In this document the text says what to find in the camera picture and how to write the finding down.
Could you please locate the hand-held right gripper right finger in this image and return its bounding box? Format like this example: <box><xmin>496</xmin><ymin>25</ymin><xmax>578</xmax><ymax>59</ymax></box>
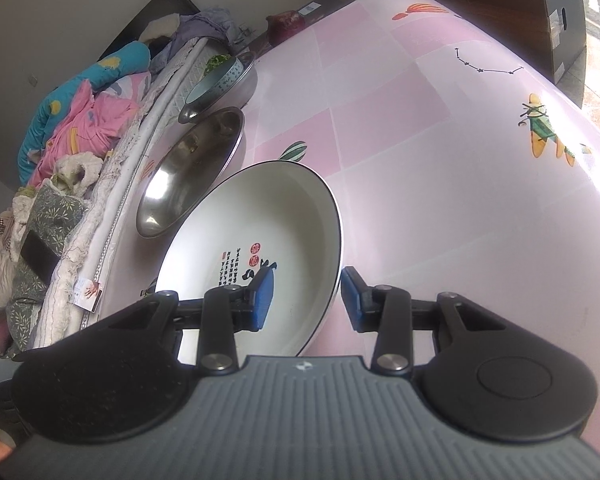
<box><xmin>340</xmin><ymin>265</ymin><xmax>507</xmax><ymax>377</ymax></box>

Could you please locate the grey cloth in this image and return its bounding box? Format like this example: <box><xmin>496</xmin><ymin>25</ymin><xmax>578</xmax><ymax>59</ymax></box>
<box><xmin>150</xmin><ymin>7</ymin><xmax>253</xmax><ymax>76</ymax></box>

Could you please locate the dark printed product box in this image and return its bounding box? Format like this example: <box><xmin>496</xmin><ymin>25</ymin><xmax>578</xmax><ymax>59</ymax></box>
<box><xmin>292</xmin><ymin>0</ymin><xmax>341</xmax><ymax>18</ymax></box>

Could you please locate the teal blanket with yellow spots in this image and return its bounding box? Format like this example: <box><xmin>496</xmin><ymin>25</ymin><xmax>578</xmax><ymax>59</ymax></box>
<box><xmin>17</xmin><ymin>42</ymin><xmax>151</xmax><ymax>186</ymax></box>

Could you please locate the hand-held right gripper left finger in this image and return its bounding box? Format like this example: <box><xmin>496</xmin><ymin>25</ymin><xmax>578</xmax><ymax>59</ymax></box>
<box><xmin>107</xmin><ymin>265</ymin><xmax>277</xmax><ymax>376</ymax></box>

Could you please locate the pile of colourful clothes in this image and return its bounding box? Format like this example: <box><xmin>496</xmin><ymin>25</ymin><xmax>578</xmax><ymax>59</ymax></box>
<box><xmin>30</xmin><ymin>35</ymin><xmax>236</xmax><ymax>351</ymax></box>

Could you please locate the dark wooden headboard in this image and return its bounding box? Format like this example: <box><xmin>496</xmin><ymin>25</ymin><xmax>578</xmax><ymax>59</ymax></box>
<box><xmin>100</xmin><ymin>0</ymin><xmax>201</xmax><ymax>61</ymax></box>

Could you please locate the green floral pillow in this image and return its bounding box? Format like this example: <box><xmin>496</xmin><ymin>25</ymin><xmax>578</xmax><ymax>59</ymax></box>
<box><xmin>5</xmin><ymin>185</ymin><xmax>88</xmax><ymax>351</ymax></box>

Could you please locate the small printed card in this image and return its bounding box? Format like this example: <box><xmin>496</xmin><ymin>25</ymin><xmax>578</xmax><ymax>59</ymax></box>
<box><xmin>75</xmin><ymin>277</ymin><xmax>103</xmax><ymax>311</ymax></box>

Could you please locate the white fluffy cloth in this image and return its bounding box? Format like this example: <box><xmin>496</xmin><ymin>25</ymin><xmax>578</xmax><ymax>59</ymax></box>
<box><xmin>55</xmin><ymin>152</ymin><xmax>103</xmax><ymax>196</ymax></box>

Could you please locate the red onion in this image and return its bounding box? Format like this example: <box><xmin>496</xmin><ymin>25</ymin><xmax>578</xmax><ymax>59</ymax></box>
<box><xmin>266</xmin><ymin>10</ymin><xmax>306</xmax><ymax>46</ymax></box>

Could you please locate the large flat cardboard box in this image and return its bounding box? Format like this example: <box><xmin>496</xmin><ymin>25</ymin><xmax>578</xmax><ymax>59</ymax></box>
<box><xmin>537</xmin><ymin>0</ymin><xmax>588</xmax><ymax>85</ymax></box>

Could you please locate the stainless steel bowl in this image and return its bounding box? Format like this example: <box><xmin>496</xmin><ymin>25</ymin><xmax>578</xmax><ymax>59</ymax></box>
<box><xmin>135</xmin><ymin>106</ymin><xmax>247</xmax><ymax>239</ymax></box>
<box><xmin>177</xmin><ymin>51</ymin><xmax>259</xmax><ymax>126</ymax></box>

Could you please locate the pink printed tablecloth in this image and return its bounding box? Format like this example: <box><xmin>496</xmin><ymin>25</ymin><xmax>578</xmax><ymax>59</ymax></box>
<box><xmin>87</xmin><ymin>0</ymin><xmax>600</xmax><ymax>361</ymax></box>

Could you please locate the teal ceramic bowl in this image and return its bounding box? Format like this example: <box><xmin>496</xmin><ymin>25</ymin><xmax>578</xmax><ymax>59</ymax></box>
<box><xmin>186</xmin><ymin>56</ymin><xmax>244</xmax><ymax>106</ymax></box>

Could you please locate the white ceramic plate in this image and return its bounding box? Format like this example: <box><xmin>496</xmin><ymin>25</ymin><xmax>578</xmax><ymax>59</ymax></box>
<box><xmin>154</xmin><ymin>160</ymin><xmax>343</xmax><ymax>358</ymax></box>

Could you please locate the pink cloth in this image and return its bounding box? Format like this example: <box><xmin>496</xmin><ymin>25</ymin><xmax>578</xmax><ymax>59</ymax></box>
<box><xmin>27</xmin><ymin>72</ymin><xmax>151</xmax><ymax>188</ymax></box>

